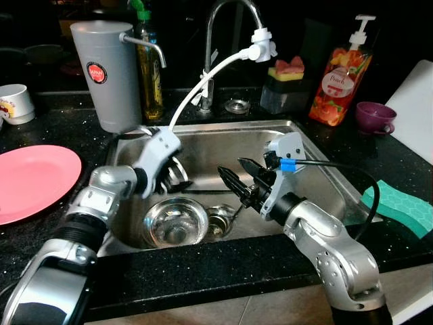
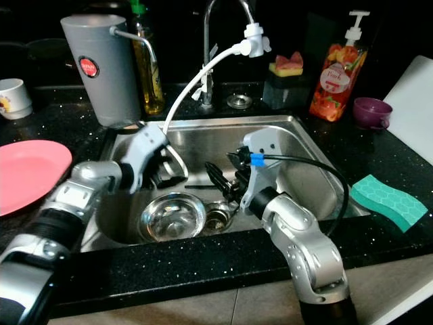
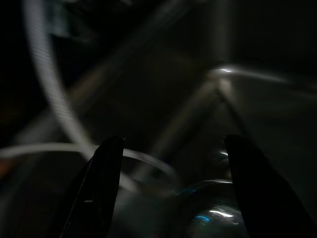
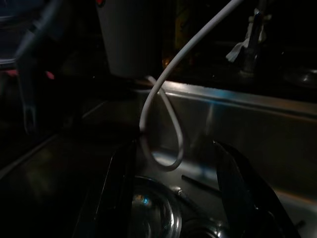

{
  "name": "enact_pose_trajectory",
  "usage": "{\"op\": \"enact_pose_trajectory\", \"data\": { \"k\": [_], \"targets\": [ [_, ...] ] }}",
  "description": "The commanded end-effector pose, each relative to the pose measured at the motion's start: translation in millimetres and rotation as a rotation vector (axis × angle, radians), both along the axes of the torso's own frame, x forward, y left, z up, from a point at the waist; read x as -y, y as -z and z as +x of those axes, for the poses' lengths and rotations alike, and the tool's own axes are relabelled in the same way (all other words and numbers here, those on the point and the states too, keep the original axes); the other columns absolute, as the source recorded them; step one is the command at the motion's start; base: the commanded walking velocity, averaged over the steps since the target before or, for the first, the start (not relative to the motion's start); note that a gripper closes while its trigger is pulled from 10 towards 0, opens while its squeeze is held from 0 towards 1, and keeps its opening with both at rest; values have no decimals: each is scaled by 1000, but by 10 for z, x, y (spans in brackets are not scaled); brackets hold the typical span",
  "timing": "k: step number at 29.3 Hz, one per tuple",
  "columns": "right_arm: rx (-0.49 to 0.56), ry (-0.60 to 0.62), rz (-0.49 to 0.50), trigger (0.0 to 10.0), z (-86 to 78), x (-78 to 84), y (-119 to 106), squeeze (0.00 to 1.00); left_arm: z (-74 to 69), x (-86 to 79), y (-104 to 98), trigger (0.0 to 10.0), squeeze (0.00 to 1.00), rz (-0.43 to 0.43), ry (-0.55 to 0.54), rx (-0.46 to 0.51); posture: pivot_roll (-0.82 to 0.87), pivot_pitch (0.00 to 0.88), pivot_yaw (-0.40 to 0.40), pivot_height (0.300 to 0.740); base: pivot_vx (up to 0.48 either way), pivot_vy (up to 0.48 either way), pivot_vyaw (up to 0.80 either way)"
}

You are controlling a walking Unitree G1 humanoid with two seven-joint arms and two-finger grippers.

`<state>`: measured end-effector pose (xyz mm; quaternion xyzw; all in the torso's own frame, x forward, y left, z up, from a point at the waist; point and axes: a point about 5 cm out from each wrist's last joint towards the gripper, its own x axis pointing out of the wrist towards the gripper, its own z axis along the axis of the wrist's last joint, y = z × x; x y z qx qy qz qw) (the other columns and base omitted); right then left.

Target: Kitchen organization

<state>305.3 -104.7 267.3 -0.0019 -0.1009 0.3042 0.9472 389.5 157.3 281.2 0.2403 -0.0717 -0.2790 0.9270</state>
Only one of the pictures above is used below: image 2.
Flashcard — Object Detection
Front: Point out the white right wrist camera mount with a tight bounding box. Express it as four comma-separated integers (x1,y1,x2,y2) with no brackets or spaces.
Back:
240,127,285,211

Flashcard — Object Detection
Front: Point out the tall chrome faucet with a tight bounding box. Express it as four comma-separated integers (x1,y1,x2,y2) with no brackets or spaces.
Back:
200,0,258,109

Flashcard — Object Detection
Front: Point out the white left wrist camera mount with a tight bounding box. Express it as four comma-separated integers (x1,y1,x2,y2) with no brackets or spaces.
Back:
132,122,177,194

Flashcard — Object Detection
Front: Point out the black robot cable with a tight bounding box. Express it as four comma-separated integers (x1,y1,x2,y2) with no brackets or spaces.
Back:
264,154,350,238

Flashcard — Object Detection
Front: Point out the white cup with cartoon print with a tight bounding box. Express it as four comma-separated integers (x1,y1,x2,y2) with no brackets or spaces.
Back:
0,79,34,121

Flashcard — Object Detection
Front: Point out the pink round plate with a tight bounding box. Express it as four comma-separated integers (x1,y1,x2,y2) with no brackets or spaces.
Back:
0,140,73,217

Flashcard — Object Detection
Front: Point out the white cutting board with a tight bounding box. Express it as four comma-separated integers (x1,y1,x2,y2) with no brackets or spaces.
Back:
382,54,433,146

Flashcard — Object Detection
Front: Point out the purple cup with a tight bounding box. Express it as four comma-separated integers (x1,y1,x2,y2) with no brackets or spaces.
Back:
352,97,394,131

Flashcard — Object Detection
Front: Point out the stainless steel sink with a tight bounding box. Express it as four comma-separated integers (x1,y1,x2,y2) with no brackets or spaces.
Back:
95,115,373,253

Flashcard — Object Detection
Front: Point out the black sponge holder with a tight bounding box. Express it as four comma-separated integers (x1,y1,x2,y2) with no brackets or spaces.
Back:
263,64,311,110

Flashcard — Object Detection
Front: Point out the round chrome hole cover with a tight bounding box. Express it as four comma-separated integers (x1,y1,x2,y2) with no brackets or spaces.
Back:
227,93,252,110

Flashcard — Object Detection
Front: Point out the oil bottle with green cap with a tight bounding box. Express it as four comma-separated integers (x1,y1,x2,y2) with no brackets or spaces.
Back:
130,0,166,116

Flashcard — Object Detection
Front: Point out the teal wavy sponge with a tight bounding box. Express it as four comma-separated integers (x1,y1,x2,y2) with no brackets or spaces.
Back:
350,174,429,234

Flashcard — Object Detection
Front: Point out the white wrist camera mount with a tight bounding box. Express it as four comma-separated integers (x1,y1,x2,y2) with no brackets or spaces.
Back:
240,127,285,211
132,122,177,194

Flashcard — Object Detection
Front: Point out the steel sink drain strainer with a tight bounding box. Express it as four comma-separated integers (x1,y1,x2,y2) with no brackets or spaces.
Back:
203,201,234,233

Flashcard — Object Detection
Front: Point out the pink scrub pad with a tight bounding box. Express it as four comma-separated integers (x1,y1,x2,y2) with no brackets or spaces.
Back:
274,51,304,68

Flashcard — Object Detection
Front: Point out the white flexible hose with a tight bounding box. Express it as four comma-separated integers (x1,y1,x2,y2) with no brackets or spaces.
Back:
162,44,251,133

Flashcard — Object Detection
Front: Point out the white faucet diverter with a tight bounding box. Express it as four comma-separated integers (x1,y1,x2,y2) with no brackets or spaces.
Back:
244,22,273,58

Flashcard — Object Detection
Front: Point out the small chrome filter spout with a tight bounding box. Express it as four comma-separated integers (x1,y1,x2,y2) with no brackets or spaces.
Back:
112,27,158,65

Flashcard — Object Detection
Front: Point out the grey water filter canister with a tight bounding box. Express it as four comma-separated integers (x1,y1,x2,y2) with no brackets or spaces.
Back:
60,14,135,128

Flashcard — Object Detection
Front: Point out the yellow sponge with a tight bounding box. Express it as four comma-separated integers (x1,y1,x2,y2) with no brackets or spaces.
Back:
269,61,305,77

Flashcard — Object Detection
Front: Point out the round steel bowl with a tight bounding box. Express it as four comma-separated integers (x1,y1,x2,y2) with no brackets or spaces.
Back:
139,192,207,243

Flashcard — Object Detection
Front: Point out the peach soap pump bottle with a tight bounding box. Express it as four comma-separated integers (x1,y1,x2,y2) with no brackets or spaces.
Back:
309,10,371,123

